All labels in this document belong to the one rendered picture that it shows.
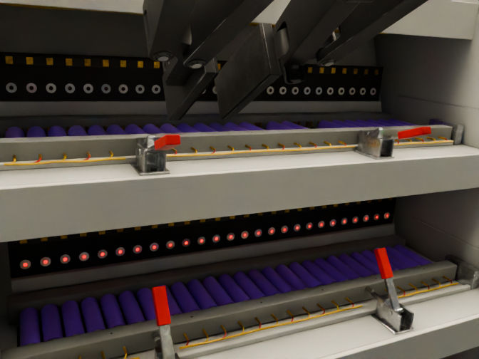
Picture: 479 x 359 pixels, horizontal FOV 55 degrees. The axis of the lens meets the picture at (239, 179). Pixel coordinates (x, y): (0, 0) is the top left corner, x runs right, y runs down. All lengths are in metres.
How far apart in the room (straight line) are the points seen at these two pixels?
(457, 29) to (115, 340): 0.56
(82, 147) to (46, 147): 0.03
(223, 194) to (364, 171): 0.17
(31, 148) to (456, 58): 0.55
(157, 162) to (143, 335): 0.17
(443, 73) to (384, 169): 0.24
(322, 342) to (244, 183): 0.20
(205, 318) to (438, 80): 0.47
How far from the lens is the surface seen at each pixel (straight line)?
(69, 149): 0.45
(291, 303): 0.54
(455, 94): 0.72
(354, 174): 0.52
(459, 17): 0.69
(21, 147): 0.45
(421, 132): 0.50
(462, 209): 0.72
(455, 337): 0.63
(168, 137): 0.36
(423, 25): 0.64
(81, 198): 0.40
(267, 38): 0.25
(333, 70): 0.71
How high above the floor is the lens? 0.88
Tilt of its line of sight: 2 degrees up
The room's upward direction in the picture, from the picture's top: 6 degrees counter-clockwise
